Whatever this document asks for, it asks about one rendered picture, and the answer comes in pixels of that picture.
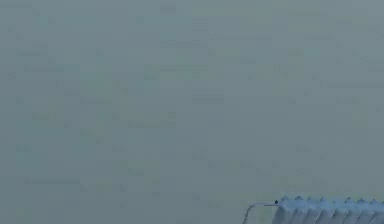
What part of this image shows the thin white radiator pipe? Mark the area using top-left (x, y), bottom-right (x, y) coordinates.
top-left (241, 199), bottom-right (280, 224)

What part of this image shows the pale blue ribbed radiator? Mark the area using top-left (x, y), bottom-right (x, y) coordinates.
top-left (271, 195), bottom-right (384, 224)

